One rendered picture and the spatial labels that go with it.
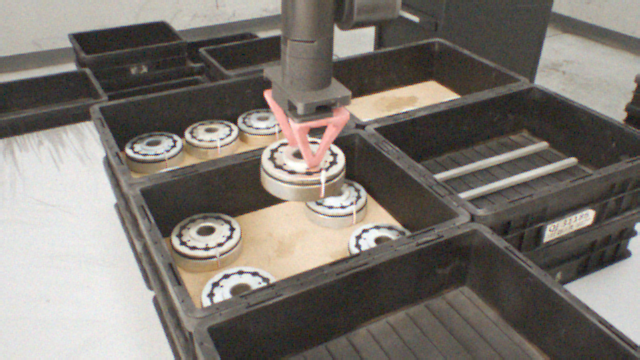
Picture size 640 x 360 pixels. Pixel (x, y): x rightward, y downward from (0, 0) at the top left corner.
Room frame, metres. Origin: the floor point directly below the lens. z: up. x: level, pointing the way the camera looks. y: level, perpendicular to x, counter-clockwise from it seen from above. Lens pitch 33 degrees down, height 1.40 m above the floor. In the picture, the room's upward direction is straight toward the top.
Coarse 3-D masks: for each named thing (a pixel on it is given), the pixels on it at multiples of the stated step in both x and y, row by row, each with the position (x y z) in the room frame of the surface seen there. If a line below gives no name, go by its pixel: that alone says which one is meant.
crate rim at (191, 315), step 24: (216, 168) 0.76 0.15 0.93; (408, 168) 0.76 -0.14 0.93; (432, 192) 0.69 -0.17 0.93; (144, 216) 0.63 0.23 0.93; (408, 240) 0.58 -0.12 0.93; (168, 264) 0.54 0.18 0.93; (336, 264) 0.54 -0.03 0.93; (264, 288) 0.50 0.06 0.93; (192, 312) 0.46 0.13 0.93; (216, 312) 0.46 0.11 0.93
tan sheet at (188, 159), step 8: (184, 144) 1.01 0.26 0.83; (240, 144) 1.01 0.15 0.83; (248, 144) 1.01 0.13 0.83; (184, 152) 0.98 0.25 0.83; (240, 152) 0.98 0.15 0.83; (184, 160) 0.95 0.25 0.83; (192, 160) 0.95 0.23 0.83; (200, 160) 0.95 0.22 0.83; (128, 168) 0.92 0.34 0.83; (136, 176) 0.89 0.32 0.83
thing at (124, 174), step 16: (224, 80) 1.09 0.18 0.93; (240, 80) 1.10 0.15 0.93; (144, 96) 1.02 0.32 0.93; (160, 96) 1.02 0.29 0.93; (96, 112) 0.94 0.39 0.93; (96, 128) 0.92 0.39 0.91; (352, 128) 0.89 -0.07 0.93; (112, 144) 0.83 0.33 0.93; (112, 160) 0.80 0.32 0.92; (208, 160) 0.78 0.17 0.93; (224, 160) 0.78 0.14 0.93; (128, 176) 0.73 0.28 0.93; (144, 176) 0.73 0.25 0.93; (160, 176) 0.73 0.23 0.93
